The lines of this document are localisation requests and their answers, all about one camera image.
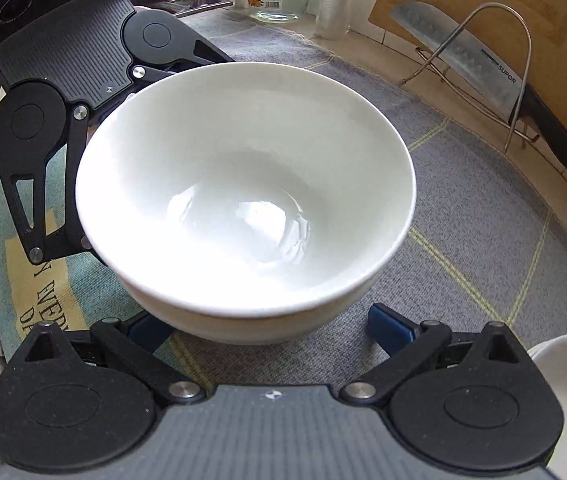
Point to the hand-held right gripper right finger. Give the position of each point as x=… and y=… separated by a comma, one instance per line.
x=388, y=330

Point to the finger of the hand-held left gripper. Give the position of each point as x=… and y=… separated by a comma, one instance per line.
x=208, y=52
x=38, y=220

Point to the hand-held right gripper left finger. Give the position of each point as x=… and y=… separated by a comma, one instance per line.
x=148, y=332

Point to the stainless steel sink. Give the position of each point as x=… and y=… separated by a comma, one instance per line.
x=198, y=5

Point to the grey teal checked cloth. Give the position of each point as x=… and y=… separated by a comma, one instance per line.
x=463, y=240

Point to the clear plastic wrap roll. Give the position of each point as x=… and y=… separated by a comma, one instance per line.
x=336, y=0

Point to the bamboo cutting board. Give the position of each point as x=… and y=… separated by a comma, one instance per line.
x=553, y=20

